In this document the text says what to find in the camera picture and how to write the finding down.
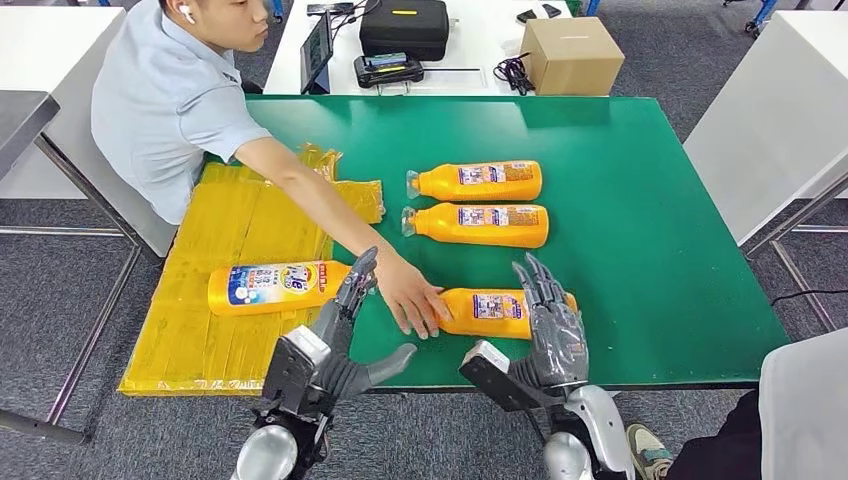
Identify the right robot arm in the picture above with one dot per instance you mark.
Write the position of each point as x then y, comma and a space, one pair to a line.
599, 424

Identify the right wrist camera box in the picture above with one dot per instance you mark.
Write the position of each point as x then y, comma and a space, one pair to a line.
493, 381

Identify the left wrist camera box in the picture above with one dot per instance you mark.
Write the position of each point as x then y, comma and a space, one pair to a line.
291, 374

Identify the large yellow wrapped board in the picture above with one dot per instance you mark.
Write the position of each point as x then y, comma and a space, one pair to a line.
232, 344

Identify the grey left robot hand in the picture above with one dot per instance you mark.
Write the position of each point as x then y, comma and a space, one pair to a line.
338, 324

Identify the black handheld controller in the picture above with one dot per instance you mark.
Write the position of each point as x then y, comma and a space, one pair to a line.
387, 69

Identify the black phone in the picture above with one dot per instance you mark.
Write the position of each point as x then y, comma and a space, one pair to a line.
330, 8

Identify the person's right hand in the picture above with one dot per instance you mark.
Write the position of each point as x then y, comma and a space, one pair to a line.
411, 298

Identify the orange detergent bottle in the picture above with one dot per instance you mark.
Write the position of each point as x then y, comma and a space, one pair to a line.
484, 311
477, 226
278, 288
477, 182

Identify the cardboard box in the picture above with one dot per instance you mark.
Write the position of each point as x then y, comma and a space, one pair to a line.
570, 56

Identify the black tablet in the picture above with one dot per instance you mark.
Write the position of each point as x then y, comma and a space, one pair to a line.
314, 53

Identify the small black device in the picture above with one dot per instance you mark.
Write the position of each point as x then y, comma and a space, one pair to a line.
526, 15
551, 10

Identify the person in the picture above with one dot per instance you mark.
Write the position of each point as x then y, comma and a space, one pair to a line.
166, 112
805, 404

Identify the blue wheeled cart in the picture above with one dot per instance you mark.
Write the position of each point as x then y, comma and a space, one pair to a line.
276, 8
762, 10

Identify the white table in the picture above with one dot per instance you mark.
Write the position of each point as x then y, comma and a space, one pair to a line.
775, 119
477, 40
40, 53

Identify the black hard carrying case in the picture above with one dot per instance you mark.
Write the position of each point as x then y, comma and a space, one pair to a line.
404, 26

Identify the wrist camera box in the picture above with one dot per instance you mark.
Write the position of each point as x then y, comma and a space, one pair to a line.
291, 374
493, 381

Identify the white earbud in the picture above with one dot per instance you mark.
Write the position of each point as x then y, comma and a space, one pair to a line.
187, 13

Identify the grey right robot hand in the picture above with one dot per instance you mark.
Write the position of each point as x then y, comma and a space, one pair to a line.
556, 338

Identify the small yellow wrapped sheet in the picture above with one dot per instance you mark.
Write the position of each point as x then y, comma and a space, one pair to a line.
361, 199

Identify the steel frame table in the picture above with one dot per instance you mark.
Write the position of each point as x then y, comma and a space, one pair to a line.
23, 112

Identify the person's right forearm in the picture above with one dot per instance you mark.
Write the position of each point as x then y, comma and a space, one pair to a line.
338, 215

